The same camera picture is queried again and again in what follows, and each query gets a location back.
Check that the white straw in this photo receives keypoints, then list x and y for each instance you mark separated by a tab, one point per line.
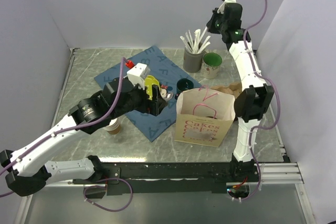
198	36

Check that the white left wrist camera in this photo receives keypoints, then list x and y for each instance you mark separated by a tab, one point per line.
137	73

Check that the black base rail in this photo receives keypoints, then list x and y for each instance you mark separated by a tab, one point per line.
145	177

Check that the blue letter print cloth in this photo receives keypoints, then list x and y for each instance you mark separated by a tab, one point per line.
168	74

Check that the white wrapped straws bundle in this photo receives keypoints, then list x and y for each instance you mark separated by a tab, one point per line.
188	41

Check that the dark green mug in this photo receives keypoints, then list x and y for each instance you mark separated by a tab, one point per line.
183	84

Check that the green inside ceramic mug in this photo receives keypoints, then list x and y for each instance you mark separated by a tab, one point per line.
211	65

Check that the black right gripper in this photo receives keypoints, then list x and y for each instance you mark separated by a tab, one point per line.
210	23

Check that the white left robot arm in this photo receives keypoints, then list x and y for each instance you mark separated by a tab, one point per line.
30	168

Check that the grey straw holder cup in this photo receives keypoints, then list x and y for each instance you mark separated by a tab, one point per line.
192	62

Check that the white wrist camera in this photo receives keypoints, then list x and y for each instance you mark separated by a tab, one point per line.
137	73
222	6

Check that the kraft paper cakes bag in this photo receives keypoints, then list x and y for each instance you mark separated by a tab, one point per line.
193	106

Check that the stack of paper cups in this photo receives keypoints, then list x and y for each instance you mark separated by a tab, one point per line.
114	127

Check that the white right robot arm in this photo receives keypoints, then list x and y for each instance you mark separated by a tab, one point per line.
254	100

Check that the silver cartoon handle spoon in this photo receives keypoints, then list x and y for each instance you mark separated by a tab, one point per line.
168	96

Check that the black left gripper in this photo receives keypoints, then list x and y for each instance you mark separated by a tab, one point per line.
154	106

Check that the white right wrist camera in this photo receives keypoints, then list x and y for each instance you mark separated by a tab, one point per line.
222	6

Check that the yellow dotted plate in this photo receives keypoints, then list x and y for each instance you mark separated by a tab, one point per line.
149	82

